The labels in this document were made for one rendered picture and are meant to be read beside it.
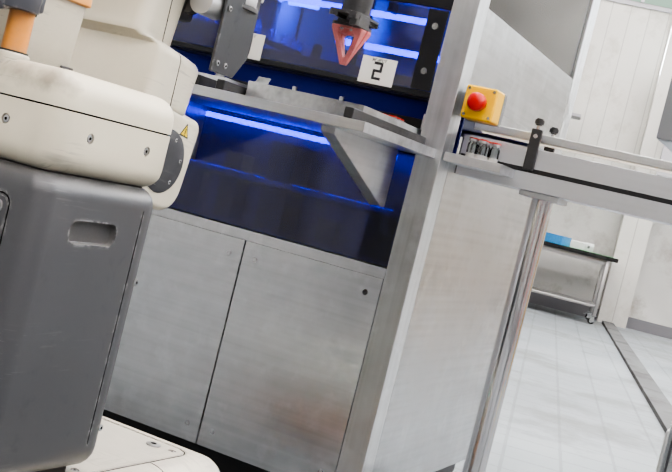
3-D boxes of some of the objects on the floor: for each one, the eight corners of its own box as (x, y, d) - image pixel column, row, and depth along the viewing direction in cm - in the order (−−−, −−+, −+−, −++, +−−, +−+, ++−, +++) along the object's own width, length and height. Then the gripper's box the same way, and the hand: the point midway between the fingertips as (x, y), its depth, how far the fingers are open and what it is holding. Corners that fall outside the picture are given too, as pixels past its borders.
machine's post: (332, 528, 257) (562, -392, 251) (355, 537, 255) (589, -392, 248) (320, 533, 251) (556, -409, 245) (344, 543, 249) (583, -409, 242)
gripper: (357, -10, 228) (338, 66, 229) (336, -23, 219) (316, 56, 220) (387, -4, 225) (368, 72, 226) (367, -17, 216) (347, 63, 217)
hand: (343, 60), depth 223 cm, fingers closed
